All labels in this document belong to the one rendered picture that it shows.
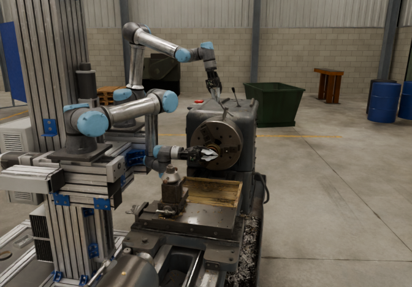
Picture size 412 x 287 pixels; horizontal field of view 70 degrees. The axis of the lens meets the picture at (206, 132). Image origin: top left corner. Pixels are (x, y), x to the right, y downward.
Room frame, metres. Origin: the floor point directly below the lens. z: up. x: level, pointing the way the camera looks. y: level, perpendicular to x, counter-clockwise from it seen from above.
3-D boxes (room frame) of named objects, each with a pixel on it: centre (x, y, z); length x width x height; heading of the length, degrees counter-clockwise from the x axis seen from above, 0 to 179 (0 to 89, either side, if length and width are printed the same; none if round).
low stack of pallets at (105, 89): (9.38, 3.01, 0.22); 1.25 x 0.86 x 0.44; 1
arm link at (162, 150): (1.59, 0.24, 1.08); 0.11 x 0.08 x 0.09; 76
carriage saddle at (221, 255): (1.08, 0.08, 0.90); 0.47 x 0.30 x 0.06; 77
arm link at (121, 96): (1.89, 0.53, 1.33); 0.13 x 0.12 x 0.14; 162
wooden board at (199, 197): (1.47, -0.01, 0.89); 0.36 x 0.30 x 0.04; 77
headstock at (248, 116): (2.14, -0.14, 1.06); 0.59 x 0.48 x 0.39; 167
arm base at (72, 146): (1.40, 0.62, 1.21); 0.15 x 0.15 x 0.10
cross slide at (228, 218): (1.13, 0.09, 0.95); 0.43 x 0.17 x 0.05; 77
